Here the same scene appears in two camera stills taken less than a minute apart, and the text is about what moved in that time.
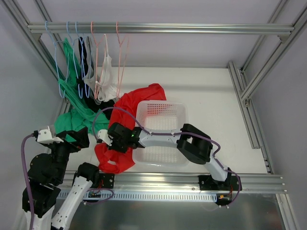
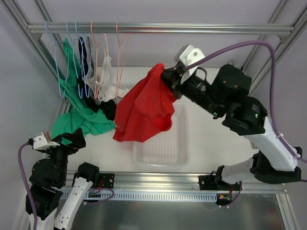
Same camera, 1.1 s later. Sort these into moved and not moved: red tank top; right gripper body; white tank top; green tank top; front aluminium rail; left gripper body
Moved: red tank top; right gripper body
Not moved: green tank top; white tank top; left gripper body; front aluminium rail
